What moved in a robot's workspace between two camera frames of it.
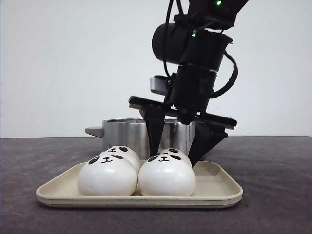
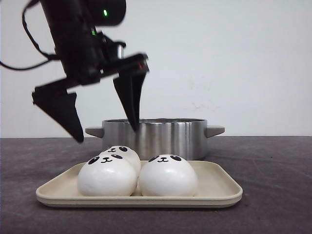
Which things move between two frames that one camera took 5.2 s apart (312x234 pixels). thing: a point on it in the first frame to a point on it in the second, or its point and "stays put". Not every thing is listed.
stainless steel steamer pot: (132, 133) stays put
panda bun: (166, 175) stays put
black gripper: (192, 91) to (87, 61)
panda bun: (107, 175) stays put
